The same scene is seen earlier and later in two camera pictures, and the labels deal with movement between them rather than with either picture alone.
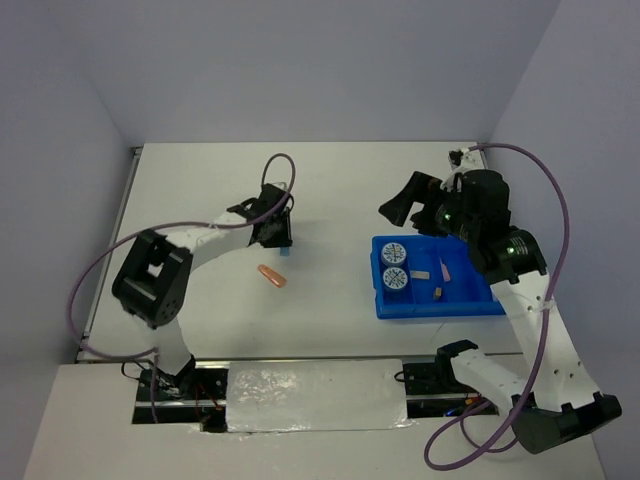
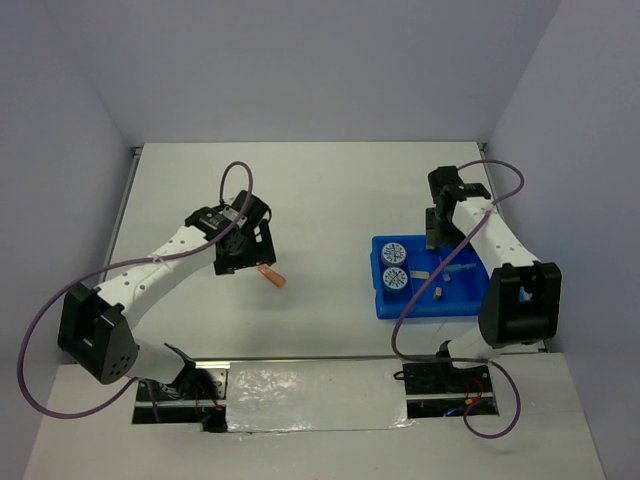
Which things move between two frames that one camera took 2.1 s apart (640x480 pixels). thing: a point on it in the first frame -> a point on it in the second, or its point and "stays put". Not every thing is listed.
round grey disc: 395,279 stays put
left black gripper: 286,238 -> 260,252
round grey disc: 393,254 stays put
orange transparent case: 272,276 stays put
